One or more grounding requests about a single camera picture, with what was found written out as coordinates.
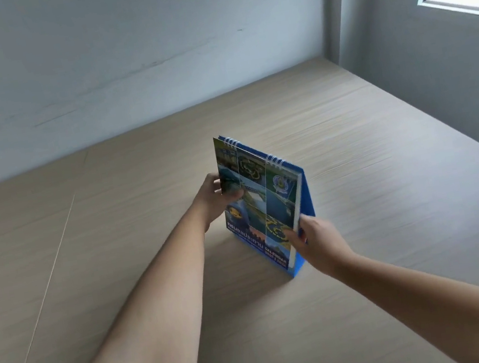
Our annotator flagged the person's left forearm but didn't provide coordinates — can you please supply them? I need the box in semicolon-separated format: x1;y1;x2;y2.
12;202;234;363

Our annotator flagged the person's right hand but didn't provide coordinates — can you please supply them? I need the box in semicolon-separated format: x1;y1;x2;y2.
280;207;360;288

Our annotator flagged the person's right forearm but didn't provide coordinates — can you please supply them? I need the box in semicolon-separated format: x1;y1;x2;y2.
332;230;479;363

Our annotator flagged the person's left hand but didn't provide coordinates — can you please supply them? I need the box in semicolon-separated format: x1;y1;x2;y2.
185;167;251;236

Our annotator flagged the light wooden table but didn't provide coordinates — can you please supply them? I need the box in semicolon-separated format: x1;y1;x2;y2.
0;29;479;363

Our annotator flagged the colourful spiral desk calendar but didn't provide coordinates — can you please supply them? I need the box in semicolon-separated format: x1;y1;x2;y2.
211;121;326;288

